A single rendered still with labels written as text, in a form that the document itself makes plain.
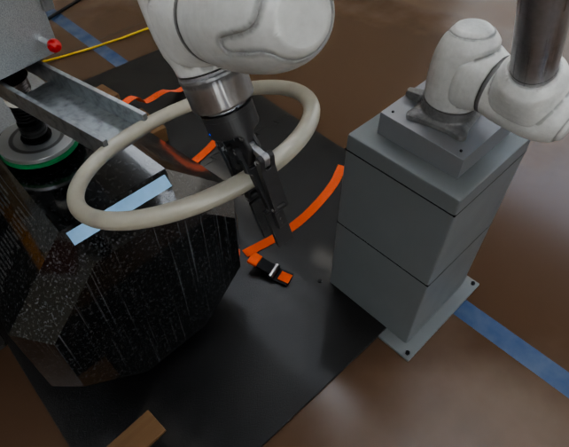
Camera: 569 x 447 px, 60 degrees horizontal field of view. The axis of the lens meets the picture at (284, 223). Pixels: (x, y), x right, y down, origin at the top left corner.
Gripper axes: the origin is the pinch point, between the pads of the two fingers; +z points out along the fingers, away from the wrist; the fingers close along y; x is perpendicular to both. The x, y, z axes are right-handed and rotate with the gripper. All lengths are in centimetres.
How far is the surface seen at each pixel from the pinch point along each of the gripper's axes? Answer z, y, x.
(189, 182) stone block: 20, 71, -10
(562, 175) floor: 121, 61, -185
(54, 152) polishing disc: -2, 83, 17
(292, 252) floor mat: 89, 100, -45
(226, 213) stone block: 37, 72, -16
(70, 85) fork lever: -19, 69, 7
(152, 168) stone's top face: 11, 71, -2
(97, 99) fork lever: -15, 59, 4
